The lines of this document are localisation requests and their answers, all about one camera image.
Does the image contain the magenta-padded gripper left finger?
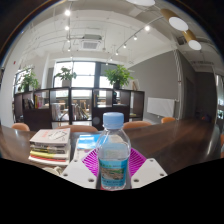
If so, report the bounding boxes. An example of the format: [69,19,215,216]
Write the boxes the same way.
[61,148,100,190]

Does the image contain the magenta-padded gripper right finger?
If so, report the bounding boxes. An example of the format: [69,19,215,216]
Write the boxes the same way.
[128,148,168,190]

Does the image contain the clear blue-capped water bottle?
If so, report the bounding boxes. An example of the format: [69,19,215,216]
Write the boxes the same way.
[95,111,132,191]

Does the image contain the thin blue book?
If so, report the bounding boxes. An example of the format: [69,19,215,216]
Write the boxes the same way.
[77,133,102,150]

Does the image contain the red-edged white book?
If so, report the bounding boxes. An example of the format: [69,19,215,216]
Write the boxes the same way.
[28,154,71,167]

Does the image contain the yellow-edged book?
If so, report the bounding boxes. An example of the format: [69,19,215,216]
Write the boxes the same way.
[29,149,71,160]

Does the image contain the grey-edged book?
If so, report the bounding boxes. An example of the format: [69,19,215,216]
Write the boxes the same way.
[30,142,72,154]

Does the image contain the white-covered book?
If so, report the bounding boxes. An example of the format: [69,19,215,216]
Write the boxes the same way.
[29,128,72,146]

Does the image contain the orange-brown chairs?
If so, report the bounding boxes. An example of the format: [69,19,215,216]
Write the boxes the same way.
[11,116,224,158]

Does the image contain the low dark shelf unit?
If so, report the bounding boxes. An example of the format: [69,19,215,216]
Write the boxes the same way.
[13,87,146,132]

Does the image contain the small white-potted green plant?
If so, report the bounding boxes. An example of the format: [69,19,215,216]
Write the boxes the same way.
[54,66,78,88]

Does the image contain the large dark-potted green plant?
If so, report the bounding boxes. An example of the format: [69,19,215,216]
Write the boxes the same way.
[103,64,134,90]

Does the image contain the bushy green potted plant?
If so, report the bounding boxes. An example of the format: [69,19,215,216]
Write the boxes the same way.
[17,68,40,93]

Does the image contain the ceiling air conditioner unit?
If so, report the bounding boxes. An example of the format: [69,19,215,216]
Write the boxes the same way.
[79,33,103,51]

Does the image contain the round white ceiling panels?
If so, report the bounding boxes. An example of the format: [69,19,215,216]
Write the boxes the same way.
[125,0,203,52]

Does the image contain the ceiling spot lights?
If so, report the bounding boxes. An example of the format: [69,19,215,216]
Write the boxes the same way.
[64,9,151,56]

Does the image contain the white wall panel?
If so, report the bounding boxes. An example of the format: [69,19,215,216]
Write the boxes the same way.
[146,97,176,118]

